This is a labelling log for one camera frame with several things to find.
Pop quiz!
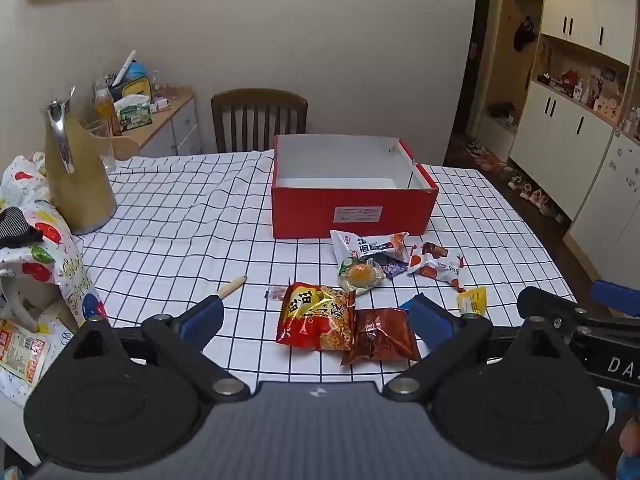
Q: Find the clear drinking glass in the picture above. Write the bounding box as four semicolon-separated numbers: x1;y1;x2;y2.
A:
82;117;117;173

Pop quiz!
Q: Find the light wooden sideboard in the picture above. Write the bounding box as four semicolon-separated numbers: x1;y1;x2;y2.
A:
117;92;203;157

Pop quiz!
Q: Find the small purple candy packet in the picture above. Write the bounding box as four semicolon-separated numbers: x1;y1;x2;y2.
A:
372;255;408;279

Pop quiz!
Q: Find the white orange snack packet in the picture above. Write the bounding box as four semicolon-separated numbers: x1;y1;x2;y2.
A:
407;241;467;293

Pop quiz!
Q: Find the small yellow snack packet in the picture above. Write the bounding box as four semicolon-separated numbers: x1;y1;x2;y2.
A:
456;286;488;317

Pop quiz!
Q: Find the black hanging bag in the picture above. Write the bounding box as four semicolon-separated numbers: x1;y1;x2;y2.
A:
514;16;539;52

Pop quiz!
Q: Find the white upper cabinet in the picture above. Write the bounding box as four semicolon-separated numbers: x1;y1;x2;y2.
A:
505;0;640;66

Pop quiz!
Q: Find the balloon printed cloth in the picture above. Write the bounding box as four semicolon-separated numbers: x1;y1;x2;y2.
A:
0;152;108;407

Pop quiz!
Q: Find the orange juice bottle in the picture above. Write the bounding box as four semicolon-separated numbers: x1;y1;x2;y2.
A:
94;82;123;137

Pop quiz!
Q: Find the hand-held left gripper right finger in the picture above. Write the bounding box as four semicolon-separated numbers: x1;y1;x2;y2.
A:
382;294;576;404

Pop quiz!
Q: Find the red yellow snack bag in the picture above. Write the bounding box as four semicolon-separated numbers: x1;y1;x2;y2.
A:
276;281;357;352

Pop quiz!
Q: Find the dark wooden chair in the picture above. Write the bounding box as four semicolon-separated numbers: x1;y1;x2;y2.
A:
211;88;308;154

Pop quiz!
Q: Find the large white snack packet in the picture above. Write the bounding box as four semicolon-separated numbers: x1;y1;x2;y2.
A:
330;230;411;276

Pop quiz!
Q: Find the white long utensil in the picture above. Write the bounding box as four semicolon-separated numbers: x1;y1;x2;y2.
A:
112;50;137;86

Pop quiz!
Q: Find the gold thermos jug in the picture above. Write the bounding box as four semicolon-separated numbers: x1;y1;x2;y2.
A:
44;87;118;236

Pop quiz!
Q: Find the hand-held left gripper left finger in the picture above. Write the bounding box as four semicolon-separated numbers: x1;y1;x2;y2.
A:
65;296;251;404

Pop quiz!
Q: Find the white lower cabinet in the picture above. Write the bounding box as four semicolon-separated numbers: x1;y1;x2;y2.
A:
507;81;640;281

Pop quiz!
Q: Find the white checkered tablecloth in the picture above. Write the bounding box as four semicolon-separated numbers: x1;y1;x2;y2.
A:
75;151;578;392

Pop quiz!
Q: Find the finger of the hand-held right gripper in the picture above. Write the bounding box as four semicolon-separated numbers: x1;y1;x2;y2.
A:
590;280;640;319
516;286;593;332

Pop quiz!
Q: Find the black yellow lunch bag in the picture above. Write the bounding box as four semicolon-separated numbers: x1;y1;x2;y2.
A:
107;62;155;103

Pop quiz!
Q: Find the light wooden chair back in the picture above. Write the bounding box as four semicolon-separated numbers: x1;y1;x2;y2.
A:
112;135;141;161

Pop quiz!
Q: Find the clear egg snack packet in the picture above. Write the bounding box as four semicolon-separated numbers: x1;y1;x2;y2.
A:
337;256;387;295

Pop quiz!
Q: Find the brown snack packet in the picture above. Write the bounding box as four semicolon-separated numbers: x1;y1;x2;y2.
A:
341;306;422;366

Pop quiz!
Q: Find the red cardboard box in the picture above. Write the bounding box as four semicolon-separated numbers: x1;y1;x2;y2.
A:
271;134;440;240

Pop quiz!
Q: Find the person's blue clothing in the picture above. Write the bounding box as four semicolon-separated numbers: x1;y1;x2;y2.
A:
611;391;640;480

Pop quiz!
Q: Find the green white tissue box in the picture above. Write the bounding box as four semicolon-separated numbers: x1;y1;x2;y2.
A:
114;94;153;133

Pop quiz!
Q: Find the beige wrapped snack stick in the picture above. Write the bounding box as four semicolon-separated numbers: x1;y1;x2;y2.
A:
215;275;248;300

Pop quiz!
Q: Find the shelf of small ornaments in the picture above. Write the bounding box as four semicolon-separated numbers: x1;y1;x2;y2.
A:
537;62;640;138

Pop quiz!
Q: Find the white cabinet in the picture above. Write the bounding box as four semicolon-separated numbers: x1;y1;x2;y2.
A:
505;0;640;66
507;81;640;281

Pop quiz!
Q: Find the red green printed leaflet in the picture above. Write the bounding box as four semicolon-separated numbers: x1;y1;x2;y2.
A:
0;317;51;387

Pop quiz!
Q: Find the row of shoes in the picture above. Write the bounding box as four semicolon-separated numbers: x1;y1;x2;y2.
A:
465;139;568;224

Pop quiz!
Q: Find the dark striped cloth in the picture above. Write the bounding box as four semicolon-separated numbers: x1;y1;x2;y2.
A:
0;207;43;250

